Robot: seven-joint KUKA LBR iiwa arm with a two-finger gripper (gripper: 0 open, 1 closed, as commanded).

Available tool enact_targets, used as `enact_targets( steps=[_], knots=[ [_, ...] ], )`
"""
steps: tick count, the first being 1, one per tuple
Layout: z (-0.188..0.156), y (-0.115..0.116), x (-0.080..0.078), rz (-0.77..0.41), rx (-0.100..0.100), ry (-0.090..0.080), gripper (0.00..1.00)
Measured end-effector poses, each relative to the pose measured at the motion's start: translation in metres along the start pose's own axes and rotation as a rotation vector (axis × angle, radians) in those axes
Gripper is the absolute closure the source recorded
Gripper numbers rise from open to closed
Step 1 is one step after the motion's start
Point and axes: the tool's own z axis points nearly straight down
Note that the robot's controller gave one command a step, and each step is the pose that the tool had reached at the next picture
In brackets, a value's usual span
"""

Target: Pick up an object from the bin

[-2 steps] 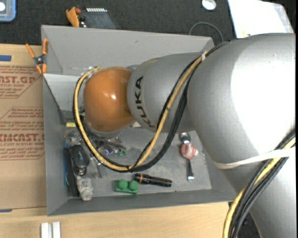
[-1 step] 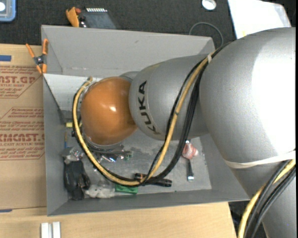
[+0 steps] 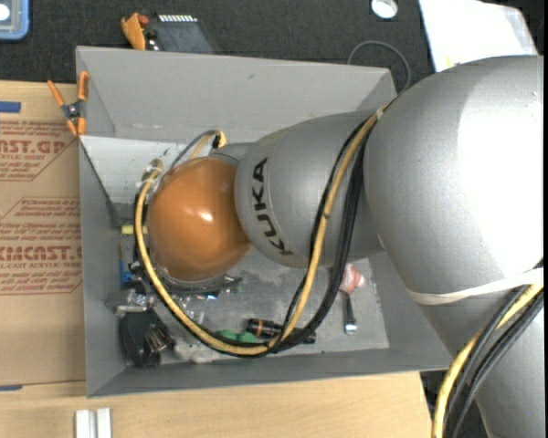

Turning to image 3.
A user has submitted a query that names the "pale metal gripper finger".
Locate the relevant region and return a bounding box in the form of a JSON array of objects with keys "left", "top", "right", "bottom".
[{"left": 173, "top": 340, "right": 220, "bottom": 365}]

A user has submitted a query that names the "black rounded object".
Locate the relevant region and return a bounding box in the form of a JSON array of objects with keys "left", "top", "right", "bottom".
[{"left": 119, "top": 312, "right": 175, "bottom": 369}]

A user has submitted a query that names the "shiny metal object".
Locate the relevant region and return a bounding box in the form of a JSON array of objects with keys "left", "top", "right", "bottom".
[{"left": 105, "top": 288, "right": 157, "bottom": 315}]

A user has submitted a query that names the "blue small object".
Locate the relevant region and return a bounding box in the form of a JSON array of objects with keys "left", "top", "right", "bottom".
[{"left": 118, "top": 242, "right": 140, "bottom": 291}]

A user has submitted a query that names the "black tool with white tip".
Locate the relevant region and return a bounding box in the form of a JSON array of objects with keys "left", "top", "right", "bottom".
[{"left": 343, "top": 291, "right": 358, "bottom": 335}]

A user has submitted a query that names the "brown cardboard board red print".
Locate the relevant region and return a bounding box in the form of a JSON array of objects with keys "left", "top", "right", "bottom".
[{"left": 0, "top": 78, "right": 89, "bottom": 393}]

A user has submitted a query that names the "pink and white toy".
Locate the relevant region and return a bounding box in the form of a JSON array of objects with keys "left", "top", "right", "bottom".
[{"left": 339, "top": 264, "right": 366, "bottom": 294}]

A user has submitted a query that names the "grey metal bin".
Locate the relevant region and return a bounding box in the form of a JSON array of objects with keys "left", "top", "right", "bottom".
[{"left": 75, "top": 46, "right": 454, "bottom": 399}]

